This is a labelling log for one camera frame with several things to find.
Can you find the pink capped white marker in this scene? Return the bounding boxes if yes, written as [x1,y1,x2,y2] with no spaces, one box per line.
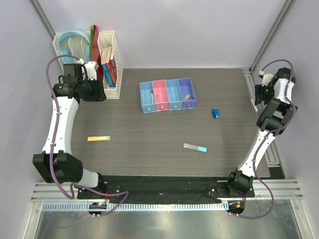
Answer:
[250,95,259,113]

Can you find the blue pencil sharpener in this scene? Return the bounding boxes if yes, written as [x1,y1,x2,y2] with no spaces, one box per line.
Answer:
[212,108,220,119]

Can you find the yellow highlighter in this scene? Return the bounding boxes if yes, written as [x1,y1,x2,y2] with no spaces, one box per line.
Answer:
[87,136,111,142]

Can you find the light blue drawer box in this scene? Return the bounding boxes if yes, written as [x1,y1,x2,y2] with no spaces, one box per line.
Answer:
[166,79,182,111]
[140,81,156,114]

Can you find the purple drawer box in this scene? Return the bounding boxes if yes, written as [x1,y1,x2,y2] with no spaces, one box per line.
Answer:
[178,78,197,110]

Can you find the brown capped white marker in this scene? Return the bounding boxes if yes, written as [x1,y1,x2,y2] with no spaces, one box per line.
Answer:
[151,90,155,104]

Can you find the grey rectangular eraser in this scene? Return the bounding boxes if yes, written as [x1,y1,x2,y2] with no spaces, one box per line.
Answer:
[183,94,191,101]

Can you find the blue capped glue stick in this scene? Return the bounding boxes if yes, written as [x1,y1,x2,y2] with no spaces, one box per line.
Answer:
[183,143,207,153]

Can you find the pink drawer box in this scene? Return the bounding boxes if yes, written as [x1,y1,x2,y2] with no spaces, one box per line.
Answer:
[153,80,169,112]

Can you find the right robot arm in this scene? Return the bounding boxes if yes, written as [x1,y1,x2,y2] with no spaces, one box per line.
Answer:
[225,67,297,197]

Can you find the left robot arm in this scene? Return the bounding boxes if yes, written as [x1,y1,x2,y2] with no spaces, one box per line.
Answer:
[32,62,106,199]

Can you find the light blue headphones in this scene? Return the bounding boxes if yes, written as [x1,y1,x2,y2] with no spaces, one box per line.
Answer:
[57,30,90,62]

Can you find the red folder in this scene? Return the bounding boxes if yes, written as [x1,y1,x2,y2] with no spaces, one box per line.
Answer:
[90,25,104,78]

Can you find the white file organizer rack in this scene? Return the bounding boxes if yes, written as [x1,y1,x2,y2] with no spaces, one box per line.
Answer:
[53,31,123,100]

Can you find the stack of books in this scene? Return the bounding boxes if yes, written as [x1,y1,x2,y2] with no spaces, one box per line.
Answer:
[101,46,117,88]

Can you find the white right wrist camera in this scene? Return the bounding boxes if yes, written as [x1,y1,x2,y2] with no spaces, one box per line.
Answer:
[259,71,274,86]

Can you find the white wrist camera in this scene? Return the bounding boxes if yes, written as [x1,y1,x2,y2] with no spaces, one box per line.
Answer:
[259,71,274,86]
[82,61,99,81]

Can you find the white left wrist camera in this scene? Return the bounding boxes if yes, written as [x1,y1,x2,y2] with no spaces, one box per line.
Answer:
[82,61,99,81]

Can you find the aluminium rail frame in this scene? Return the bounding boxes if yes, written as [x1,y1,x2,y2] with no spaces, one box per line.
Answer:
[31,179,303,214]

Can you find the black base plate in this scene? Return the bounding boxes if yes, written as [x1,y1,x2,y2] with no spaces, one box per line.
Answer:
[93,175,255,204]

